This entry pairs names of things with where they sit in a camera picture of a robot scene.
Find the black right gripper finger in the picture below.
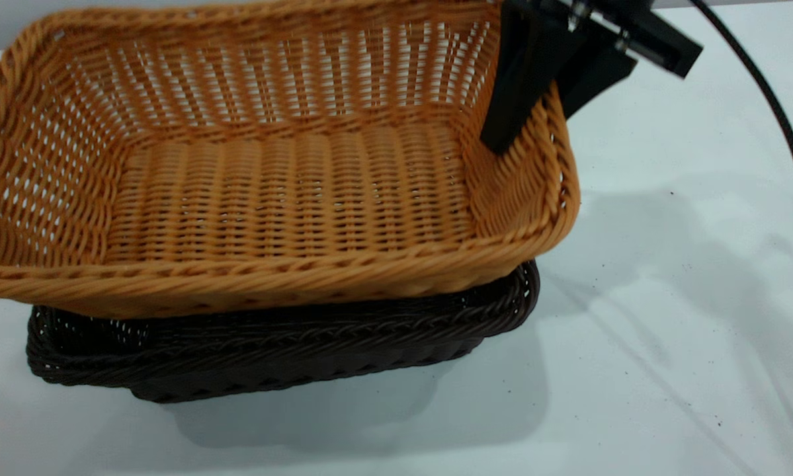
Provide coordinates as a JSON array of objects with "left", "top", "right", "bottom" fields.
[
  {"left": 480, "top": 0, "right": 585, "bottom": 157},
  {"left": 558, "top": 33, "right": 638, "bottom": 121}
]

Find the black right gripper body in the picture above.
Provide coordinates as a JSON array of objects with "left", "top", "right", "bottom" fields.
[{"left": 532, "top": 0, "right": 704, "bottom": 79}]

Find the orange wicker basket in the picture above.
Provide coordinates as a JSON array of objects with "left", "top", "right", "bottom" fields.
[{"left": 0, "top": 0, "right": 581, "bottom": 320}]

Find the dark brown wicker basket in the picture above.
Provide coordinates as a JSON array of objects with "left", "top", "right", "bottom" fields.
[{"left": 26, "top": 260, "right": 541, "bottom": 404}]

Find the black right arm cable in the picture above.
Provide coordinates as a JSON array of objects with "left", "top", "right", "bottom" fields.
[{"left": 689, "top": 0, "right": 793, "bottom": 243}]

